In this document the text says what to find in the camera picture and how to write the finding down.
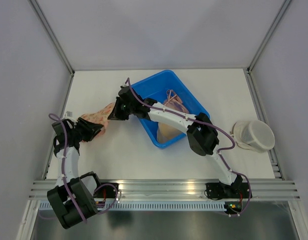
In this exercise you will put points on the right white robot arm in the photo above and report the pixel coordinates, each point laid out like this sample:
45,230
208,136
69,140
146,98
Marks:
204,138

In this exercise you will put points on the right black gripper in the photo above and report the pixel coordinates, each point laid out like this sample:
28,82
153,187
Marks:
115,114

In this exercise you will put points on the white mesh laundry bag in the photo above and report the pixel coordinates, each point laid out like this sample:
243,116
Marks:
253,135

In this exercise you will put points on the floral mesh laundry bag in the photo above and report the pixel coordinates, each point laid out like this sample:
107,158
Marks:
100,117

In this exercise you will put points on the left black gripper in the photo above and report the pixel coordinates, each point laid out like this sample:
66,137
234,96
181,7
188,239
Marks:
91,129

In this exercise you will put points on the white slotted cable duct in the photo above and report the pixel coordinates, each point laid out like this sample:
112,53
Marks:
169,206

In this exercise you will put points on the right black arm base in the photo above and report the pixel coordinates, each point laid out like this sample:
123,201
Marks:
217,191

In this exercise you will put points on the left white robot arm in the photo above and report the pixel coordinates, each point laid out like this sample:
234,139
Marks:
72,198

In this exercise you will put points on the aluminium mounting rail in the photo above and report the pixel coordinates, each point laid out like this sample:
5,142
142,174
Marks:
172,190

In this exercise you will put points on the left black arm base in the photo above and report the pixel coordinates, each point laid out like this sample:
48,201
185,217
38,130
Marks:
106,190

